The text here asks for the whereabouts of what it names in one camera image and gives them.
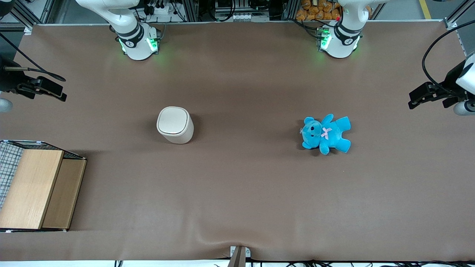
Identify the orange plush toys pile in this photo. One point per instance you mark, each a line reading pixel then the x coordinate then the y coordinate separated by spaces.
pixel 315 11

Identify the white lidded trash can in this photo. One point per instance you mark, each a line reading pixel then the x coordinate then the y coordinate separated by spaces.
pixel 174 124

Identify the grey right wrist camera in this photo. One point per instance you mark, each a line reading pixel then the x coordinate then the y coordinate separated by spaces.
pixel 4 105

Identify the grey electronics unit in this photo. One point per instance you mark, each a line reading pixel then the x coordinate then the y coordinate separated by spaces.
pixel 241 15

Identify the aluminium frame post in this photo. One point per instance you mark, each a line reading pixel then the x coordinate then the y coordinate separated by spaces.
pixel 458 16
pixel 31 13

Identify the blue teddy bear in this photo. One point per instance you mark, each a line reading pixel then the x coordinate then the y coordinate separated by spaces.
pixel 326 133

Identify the white power strip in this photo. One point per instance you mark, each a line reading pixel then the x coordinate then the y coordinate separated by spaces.
pixel 159 10

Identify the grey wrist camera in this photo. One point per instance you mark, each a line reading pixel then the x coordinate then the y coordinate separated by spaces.
pixel 465 108
pixel 4 105

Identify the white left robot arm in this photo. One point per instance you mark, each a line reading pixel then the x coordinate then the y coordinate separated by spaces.
pixel 341 42

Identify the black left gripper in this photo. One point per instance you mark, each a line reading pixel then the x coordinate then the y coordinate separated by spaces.
pixel 449 80

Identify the brown table mat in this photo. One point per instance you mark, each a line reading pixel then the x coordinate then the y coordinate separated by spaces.
pixel 237 193

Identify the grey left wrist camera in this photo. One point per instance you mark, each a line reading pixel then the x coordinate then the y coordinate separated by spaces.
pixel 465 108

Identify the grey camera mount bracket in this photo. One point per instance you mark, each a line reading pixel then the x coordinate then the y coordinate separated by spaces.
pixel 238 259

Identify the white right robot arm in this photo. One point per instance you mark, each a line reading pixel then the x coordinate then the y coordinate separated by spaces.
pixel 135 46

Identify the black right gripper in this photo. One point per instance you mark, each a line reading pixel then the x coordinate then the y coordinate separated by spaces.
pixel 10 81

